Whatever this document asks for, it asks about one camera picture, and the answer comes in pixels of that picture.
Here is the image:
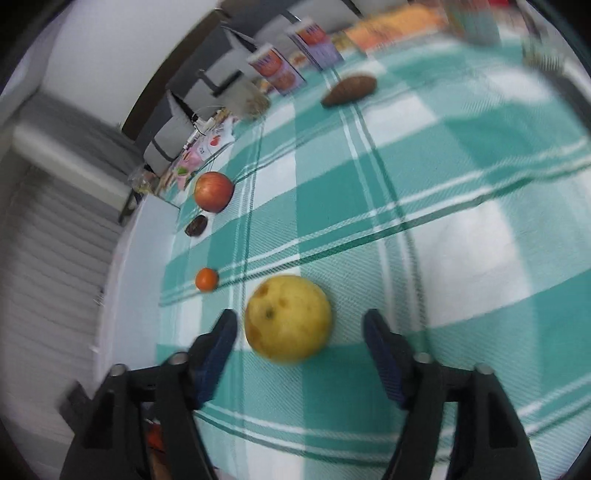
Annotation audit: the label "small orange tangerine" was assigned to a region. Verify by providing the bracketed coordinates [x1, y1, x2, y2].
[194, 267, 218, 292]

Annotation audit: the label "yellow pear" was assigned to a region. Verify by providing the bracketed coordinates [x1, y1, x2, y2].
[243, 275, 334, 363]

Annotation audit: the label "dark brown date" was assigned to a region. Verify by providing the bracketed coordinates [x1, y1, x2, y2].
[184, 215, 208, 237]

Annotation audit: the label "red apple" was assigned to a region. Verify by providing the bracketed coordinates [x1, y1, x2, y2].
[193, 172, 235, 213]

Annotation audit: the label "green white plaid cloth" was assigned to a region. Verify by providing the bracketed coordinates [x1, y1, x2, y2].
[156, 32, 590, 479]

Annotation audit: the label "grey cushion far left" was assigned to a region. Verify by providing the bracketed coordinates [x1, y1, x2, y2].
[136, 90, 194, 176]

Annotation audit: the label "grey cushion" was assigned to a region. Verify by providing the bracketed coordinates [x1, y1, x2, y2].
[167, 26, 257, 119]
[136, 90, 194, 176]

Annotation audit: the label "white pink snack packets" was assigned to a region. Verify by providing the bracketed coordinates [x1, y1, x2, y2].
[157, 115, 238, 193]

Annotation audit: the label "clear jar black lid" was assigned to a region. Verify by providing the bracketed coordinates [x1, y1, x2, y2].
[219, 76, 270, 120]

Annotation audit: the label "dark brown headboard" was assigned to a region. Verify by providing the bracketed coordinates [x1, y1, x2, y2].
[121, 1, 293, 140]

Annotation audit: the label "brown sweet potato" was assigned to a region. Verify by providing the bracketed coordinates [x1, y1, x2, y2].
[321, 74, 378, 108]

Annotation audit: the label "bunch of keys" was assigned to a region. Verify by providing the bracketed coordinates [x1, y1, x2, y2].
[522, 40, 566, 75]

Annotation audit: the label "left purple orange carton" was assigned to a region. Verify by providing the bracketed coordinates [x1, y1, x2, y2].
[246, 43, 305, 96]

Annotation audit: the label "orange book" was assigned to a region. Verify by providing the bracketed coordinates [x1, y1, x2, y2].
[345, 4, 448, 53]

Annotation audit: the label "clear printed snack box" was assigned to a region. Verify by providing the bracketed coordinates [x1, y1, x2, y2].
[443, 0, 501, 46]

